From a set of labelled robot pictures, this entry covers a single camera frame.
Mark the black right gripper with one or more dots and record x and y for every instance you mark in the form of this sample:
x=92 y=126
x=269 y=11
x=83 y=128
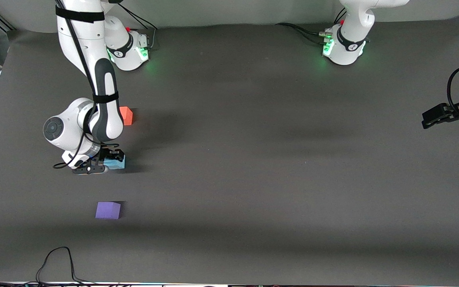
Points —
x=106 y=153

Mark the light blue foam block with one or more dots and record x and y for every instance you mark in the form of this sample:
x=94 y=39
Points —
x=116 y=163

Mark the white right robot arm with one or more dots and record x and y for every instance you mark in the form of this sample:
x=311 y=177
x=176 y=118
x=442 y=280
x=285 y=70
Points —
x=74 y=131

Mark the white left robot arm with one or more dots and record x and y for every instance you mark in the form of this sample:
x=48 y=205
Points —
x=349 y=48

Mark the orange foam block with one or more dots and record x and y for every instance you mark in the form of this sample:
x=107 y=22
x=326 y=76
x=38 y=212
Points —
x=127 y=116

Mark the purple foam block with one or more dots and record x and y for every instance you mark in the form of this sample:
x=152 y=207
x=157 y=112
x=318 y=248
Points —
x=108 y=210

